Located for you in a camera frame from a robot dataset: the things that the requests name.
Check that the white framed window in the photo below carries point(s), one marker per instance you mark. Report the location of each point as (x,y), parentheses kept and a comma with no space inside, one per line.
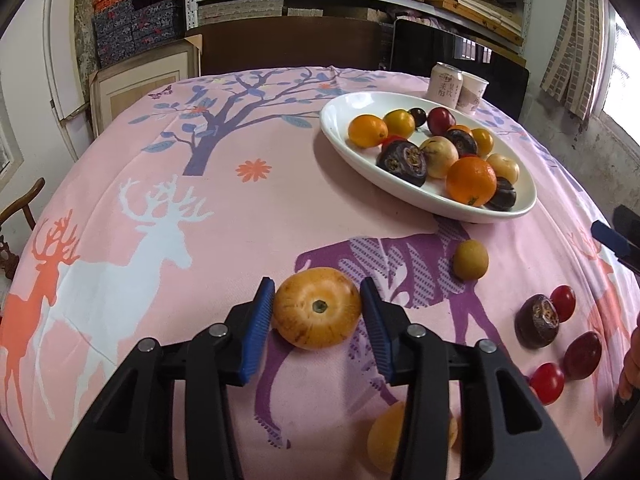
(7,145)

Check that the white door panel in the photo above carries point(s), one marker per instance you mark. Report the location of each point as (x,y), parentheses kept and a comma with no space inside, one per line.
(60,60)

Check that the grey speckled stone slab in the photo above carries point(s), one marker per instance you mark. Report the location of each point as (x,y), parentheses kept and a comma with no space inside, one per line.
(85,20)

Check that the tan passion fruit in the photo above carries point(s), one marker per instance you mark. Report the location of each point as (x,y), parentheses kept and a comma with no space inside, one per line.
(439,156)

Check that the large yellow-orange persimmon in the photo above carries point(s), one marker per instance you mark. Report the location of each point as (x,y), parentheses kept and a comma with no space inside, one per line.
(317,307)

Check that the cream framed wooden panel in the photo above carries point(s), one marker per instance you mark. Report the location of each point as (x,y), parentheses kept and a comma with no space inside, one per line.
(145,85)

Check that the person's right hand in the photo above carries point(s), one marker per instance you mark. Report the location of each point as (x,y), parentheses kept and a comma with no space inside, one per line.
(632,360)

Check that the red cherry tomato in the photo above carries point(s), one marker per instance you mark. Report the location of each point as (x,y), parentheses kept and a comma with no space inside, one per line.
(390,139)
(565,302)
(547,384)

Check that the white metal shelf rack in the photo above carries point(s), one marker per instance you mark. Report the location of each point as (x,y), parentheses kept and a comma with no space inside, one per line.
(190,0)

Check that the dark red plum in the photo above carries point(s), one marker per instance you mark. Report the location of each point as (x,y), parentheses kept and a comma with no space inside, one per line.
(582,360)
(441,120)

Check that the large yellow passion fruit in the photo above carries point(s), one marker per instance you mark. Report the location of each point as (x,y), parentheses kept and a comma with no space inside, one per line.
(385,435)

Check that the bright window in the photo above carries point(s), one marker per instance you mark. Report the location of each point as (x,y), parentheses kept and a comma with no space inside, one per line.
(622,70)

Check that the stack of grey patterned boxes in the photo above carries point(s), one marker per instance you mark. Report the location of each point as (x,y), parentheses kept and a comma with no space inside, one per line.
(240,10)

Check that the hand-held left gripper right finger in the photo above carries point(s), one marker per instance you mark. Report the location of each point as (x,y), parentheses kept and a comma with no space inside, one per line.
(377,332)

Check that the pink printed tablecloth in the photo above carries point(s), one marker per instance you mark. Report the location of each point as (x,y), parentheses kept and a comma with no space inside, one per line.
(150,160)

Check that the white oval bowl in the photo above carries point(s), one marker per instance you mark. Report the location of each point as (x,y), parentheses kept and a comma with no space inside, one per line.
(360,102)

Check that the brown wooden chair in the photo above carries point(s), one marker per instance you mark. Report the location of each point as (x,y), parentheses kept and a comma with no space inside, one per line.
(20,205)

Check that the large dark purple passion fruit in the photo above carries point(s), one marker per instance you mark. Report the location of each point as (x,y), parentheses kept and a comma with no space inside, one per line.
(402,161)

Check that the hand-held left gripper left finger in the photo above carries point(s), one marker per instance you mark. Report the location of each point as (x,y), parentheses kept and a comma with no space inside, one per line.
(255,332)

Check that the white paper cup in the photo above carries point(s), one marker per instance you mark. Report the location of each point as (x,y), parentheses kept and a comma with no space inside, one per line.
(472,92)

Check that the dark brown wooden board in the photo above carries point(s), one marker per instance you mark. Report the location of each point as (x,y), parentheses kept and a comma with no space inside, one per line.
(290,45)

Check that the stack of blue patterned boxes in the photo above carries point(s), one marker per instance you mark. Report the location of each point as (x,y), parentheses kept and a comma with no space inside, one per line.
(140,30)

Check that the small orange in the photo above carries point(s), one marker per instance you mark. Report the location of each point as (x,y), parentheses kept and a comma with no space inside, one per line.
(460,129)

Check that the stack of flat wooden boxes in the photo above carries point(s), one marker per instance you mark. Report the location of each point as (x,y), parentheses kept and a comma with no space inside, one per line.
(475,10)

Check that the small yellow fruit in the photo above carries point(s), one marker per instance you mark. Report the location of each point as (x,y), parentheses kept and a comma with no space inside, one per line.
(470,259)
(504,167)

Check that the checked beige curtain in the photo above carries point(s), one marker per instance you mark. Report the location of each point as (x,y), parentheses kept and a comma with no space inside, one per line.
(570,60)

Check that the small yellow citrus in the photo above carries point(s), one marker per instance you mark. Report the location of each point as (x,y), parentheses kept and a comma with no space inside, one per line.
(400,121)

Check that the small dark purple fruit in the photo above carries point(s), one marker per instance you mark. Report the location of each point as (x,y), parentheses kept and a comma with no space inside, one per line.
(417,116)

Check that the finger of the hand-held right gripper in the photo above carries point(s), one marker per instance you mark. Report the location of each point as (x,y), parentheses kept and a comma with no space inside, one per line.
(612,240)

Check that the pale drink can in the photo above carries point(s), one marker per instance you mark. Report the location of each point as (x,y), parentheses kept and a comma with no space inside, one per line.
(445,82)

